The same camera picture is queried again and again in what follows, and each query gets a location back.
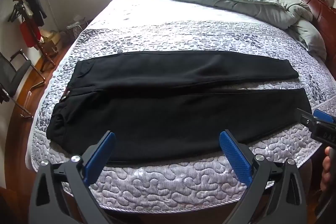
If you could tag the cardboard box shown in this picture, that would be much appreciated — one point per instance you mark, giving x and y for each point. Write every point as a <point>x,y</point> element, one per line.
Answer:
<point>51,40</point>

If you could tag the red bag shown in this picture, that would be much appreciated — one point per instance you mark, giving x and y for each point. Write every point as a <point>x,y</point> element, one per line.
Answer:
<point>29,33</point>

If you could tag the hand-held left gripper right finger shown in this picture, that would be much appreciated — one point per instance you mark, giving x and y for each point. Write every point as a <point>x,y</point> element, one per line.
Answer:
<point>233,155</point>

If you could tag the black pants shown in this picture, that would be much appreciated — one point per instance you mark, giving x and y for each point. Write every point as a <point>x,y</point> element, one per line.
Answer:
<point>170,108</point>

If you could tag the wicker basket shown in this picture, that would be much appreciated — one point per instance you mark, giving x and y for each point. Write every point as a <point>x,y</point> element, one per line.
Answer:
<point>74,29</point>

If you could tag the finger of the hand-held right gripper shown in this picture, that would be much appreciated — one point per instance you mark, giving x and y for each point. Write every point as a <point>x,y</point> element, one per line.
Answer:
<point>324,117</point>
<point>305,117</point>

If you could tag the dark wooden headboard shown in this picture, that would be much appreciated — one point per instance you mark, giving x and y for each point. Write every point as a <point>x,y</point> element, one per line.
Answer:
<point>321,8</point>

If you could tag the black clothes hanger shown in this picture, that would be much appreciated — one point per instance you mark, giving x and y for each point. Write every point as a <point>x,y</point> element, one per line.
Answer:
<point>16,12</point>

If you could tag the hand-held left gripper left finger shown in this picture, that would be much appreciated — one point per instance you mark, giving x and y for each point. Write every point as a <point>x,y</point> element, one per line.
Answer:
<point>98,158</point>

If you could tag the black office chair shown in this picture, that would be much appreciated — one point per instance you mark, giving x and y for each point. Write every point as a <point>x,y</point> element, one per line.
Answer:
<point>14,74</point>

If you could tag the dark hanging garment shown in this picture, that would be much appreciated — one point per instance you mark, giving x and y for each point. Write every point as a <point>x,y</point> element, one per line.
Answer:
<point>35,3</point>

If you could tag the wooden coat rack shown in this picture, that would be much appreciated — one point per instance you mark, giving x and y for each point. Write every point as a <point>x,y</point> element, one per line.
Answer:
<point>43,48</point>

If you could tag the grey quilted bed mattress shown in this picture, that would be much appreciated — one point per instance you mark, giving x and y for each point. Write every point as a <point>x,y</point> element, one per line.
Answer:
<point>170,32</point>

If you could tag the person's right hand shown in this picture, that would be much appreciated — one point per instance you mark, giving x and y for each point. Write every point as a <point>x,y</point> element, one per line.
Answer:
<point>328,171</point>

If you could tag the grey-green duvet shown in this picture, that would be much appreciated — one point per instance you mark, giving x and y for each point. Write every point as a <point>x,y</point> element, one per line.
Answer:
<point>257,1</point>

